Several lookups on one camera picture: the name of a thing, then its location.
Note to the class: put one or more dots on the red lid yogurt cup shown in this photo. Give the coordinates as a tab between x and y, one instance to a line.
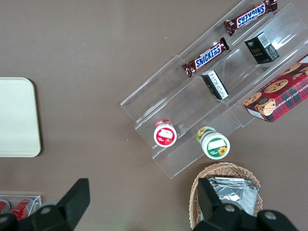
165	134

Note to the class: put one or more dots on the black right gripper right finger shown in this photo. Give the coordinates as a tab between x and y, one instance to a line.
207	197

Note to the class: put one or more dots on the light woven wicker basket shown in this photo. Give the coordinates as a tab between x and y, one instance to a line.
221	169

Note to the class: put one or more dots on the red tartan cookie box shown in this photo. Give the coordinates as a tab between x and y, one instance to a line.
281	96

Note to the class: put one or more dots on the red cola bottle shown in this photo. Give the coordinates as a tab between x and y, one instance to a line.
21	207
3	207

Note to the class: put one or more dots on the snickers chocolate bar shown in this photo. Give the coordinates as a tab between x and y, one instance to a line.
207	57
250	18

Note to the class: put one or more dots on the white rectangular tray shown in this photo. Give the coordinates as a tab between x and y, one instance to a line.
16	118

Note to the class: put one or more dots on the silver foil snack packets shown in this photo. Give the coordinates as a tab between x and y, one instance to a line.
235	192

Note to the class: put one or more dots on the clear acrylic stepped stand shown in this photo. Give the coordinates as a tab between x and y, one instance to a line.
183	108

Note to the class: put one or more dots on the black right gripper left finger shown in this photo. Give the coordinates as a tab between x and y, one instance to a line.
72	202

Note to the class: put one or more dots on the small black carton box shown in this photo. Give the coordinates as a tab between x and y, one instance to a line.
215	85
262	48

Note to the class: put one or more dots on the green lid yogurt cup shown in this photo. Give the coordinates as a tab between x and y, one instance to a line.
215	145

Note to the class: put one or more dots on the clear acrylic bottle holder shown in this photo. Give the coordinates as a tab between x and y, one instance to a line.
36	201

